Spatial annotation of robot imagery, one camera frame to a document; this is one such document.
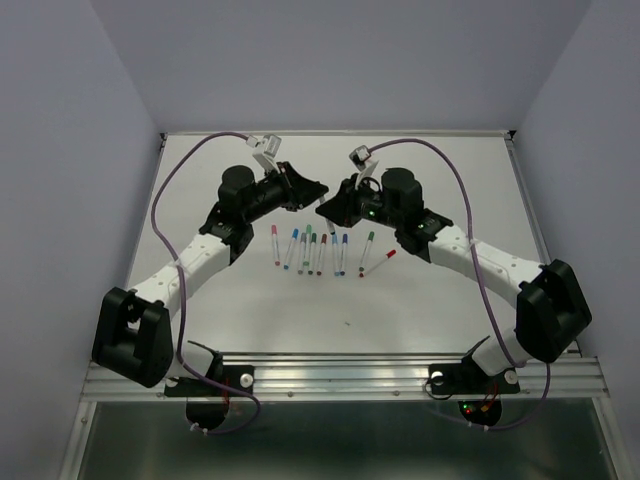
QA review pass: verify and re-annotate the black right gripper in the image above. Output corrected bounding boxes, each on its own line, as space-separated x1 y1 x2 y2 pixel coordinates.
315 175 402 230

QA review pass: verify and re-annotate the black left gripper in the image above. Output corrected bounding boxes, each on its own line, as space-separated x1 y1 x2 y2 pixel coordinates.
242 160 326 223

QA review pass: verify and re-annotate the purple capped marker pen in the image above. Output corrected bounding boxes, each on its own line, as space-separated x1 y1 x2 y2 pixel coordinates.
339 233 349 276

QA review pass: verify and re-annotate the light blue capped marker pen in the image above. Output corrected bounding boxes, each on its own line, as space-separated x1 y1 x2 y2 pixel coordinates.
331 232 340 277

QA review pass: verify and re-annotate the red marker pen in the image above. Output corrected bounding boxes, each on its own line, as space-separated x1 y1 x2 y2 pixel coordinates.
359 249 396 278

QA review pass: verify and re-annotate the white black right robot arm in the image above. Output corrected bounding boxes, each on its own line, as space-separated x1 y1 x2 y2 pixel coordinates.
316 168 592 390

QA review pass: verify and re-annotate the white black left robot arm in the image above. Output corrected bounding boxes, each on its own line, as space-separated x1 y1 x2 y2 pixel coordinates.
91 162 329 394

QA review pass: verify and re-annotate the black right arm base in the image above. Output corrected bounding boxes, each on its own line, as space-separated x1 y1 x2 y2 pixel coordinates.
423 362 520 427

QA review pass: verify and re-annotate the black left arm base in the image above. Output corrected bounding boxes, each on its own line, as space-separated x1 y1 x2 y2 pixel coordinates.
163 363 255 436

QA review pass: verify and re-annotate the brown capped marker pen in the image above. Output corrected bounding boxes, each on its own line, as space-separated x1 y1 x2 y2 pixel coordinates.
315 233 328 276

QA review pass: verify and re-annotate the dark green capped marker pen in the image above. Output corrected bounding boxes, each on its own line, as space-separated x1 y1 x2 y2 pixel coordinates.
307 232 317 275

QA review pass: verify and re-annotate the grey capped marker pen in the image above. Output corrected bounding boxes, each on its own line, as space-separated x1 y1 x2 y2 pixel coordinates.
296 232 307 275

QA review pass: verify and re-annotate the light green capped marker pen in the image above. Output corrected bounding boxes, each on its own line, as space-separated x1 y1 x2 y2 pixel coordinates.
303 224 313 268

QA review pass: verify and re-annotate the pink capped marker pen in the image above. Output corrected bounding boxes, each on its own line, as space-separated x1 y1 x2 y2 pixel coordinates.
271 224 281 266

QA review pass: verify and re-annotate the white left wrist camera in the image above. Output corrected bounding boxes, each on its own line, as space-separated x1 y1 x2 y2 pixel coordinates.
245 134 282 174

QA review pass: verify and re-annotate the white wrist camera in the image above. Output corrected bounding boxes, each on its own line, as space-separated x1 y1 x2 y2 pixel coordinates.
245 134 282 174
349 145 378 176

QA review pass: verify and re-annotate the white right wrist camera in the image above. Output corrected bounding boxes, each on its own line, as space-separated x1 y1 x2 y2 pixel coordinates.
349 145 378 176

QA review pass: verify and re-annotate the aluminium rail frame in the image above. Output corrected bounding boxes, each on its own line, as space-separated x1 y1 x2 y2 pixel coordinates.
59 130 626 480

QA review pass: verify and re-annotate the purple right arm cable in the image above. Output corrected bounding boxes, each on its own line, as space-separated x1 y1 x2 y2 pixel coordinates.
367 138 553 434

